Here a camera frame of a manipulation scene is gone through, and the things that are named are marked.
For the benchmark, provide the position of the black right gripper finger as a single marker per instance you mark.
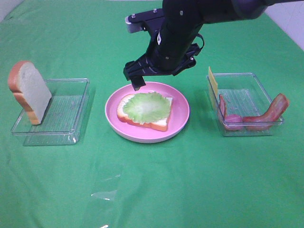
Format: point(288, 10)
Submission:
point(137, 82)

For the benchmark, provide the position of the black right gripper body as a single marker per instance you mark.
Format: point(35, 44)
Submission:
point(157, 62)

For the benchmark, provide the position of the green lettuce leaf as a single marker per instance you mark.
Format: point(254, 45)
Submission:
point(146, 108)

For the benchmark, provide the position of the white toast bread slice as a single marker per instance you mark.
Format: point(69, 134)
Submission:
point(161, 122)

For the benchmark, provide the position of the bacon strip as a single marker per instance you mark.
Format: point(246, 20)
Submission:
point(275, 110)
point(231, 122)

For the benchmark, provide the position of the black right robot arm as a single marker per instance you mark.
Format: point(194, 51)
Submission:
point(174, 27)

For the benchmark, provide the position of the pink round plate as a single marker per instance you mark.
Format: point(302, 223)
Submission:
point(179, 114)

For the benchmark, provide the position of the yellow cheese slice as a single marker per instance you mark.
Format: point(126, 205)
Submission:
point(213, 82)

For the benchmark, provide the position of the clear plastic bread tray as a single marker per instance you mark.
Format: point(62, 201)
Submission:
point(63, 119)

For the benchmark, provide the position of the clear plastic ingredients tray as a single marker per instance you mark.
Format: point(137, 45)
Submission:
point(245, 96)

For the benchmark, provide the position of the clear plastic film piece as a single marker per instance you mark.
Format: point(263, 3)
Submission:
point(106, 182)

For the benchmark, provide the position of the upright toast bread slice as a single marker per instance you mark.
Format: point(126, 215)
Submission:
point(30, 90)

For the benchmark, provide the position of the green tablecloth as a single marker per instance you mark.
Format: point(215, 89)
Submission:
point(199, 178)

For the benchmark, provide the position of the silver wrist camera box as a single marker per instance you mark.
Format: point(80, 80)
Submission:
point(150, 21)

